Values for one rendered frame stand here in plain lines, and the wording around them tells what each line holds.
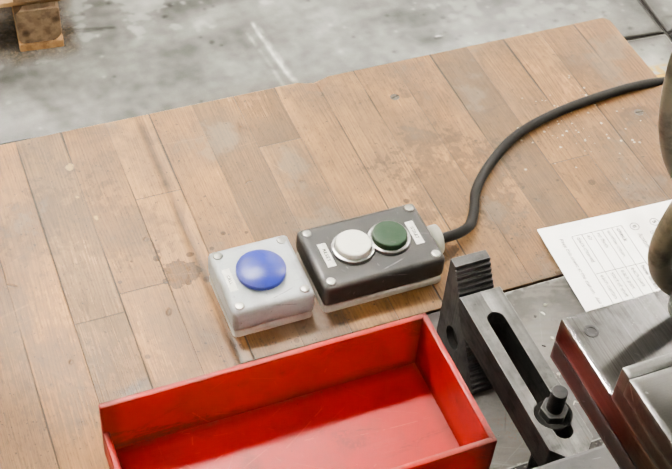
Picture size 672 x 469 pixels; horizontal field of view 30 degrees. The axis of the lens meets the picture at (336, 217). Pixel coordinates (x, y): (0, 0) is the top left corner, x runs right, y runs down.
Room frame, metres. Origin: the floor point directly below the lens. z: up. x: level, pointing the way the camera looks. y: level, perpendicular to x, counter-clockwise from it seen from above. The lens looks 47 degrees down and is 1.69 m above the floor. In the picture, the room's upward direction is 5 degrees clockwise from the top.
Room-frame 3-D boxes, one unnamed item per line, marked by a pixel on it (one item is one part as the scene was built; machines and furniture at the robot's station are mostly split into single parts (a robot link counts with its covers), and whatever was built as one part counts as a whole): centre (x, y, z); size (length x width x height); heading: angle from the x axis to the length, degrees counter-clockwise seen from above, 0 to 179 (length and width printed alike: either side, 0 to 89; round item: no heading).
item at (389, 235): (0.69, -0.04, 0.93); 0.03 x 0.03 x 0.02
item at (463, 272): (0.60, -0.12, 0.95); 0.06 x 0.03 x 0.09; 26
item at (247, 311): (0.65, 0.06, 0.90); 0.07 x 0.07 x 0.06; 26
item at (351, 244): (0.68, -0.02, 0.93); 0.03 x 0.03 x 0.02
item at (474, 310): (0.54, -0.14, 0.95); 0.15 x 0.03 x 0.10; 26
